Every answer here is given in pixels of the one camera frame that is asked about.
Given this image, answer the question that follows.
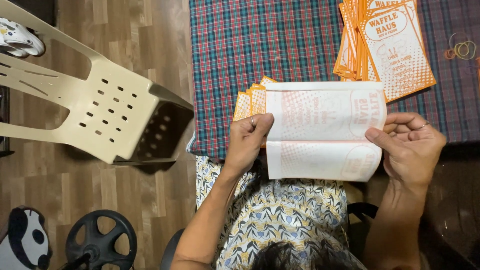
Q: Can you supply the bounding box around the person's right hand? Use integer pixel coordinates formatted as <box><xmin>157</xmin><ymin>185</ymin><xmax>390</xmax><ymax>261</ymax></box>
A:
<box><xmin>365</xmin><ymin>112</ymin><xmax>448</xmax><ymax>189</ymax></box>

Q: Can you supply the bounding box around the person's left hand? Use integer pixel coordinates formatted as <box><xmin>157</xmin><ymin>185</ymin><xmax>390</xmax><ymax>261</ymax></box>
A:
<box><xmin>224</xmin><ymin>112</ymin><xmax>275</xmax><ymax>179</ymax></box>

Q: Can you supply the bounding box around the white paper bag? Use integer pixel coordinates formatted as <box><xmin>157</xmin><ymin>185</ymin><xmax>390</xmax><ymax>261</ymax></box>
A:
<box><xmin>265</xmin><ymin>81</ymin><xmax>388</xmax><ymax>183</ymax></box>

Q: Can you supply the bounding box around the floral patterned dress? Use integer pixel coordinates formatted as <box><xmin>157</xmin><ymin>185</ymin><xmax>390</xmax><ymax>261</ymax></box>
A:
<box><xmin>195</xmin><ymin>155</ymin><xmax>367</xmax><ymax>270</ymax></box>

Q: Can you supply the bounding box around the plaid tablecloth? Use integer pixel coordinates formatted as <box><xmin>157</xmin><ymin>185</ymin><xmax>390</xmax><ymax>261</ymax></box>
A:
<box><xmin>186</xmin><ymin>0</ymin><xmax>480</xmax><ymax>163</ymax></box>

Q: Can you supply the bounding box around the stack of orange printed bags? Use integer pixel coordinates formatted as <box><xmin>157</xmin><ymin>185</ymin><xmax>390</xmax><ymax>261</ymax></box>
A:
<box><xmin>332</xmin><ymin>0</ymin><xmax>438</xmax><ymax>103</ymax></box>

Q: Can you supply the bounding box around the pale large rubber band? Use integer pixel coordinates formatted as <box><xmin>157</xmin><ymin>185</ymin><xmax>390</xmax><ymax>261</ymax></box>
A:
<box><xmin>448</xmin><ymin>31</ymin><xmax>475</xmax><ymax>58</ymax></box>

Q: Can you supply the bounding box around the yellow rubber band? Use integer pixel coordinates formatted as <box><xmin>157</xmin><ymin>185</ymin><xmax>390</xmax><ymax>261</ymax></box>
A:
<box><xmin>454</xmin><ymin>40</ymin><xmax>477</xmax><ymax>61</ymax></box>

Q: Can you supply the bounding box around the beige plastic chair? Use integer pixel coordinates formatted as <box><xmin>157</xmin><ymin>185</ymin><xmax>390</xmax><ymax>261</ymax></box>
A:
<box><xmin>0</xmin><ymin>0</ymin><xmax>195</xmax><ymax>166</ymax></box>

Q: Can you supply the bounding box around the black plastic wheel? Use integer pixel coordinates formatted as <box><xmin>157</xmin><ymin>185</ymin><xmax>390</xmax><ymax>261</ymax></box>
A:
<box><xmin>57</xmin><ymin>209</ymin><xmax>138</xmax><ymax>270</ymax></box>

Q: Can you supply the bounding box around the black and white panda toy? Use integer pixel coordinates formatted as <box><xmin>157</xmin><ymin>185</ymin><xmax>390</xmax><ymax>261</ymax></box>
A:
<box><xmin>0</xmin><ymin>205</ymin><xmax>53</xmax><ymax>270</ymax></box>

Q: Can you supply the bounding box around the white clog shoe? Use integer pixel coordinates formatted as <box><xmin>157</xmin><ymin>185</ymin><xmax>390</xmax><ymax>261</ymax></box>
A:
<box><xmin>0</xmin><ymin>17</ymin><xmax>46</xmax><ymax>57</ymax></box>
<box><xmin>0</xmin><ymin>42</ymin><xmax>30</xmax><ymax>58</ymax></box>

